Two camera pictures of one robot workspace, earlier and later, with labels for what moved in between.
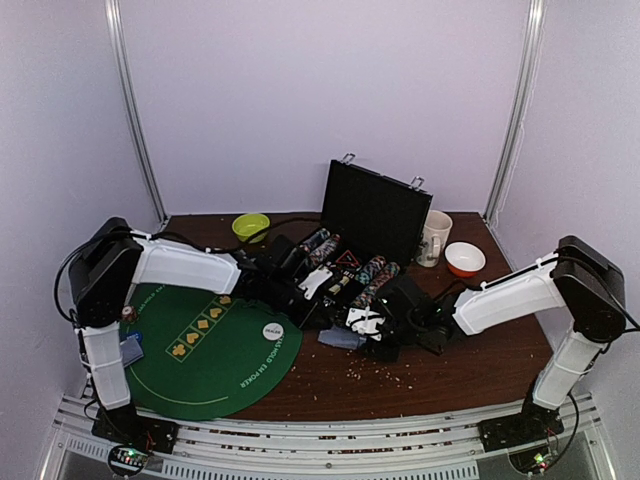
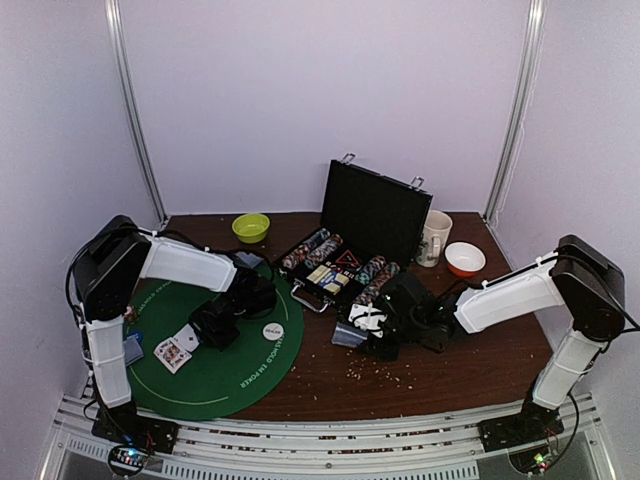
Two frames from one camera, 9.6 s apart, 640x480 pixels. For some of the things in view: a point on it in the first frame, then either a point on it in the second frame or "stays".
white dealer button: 273,331 stays
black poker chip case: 371,227 stays
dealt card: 131,351 stays
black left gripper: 305,318 → 219,342
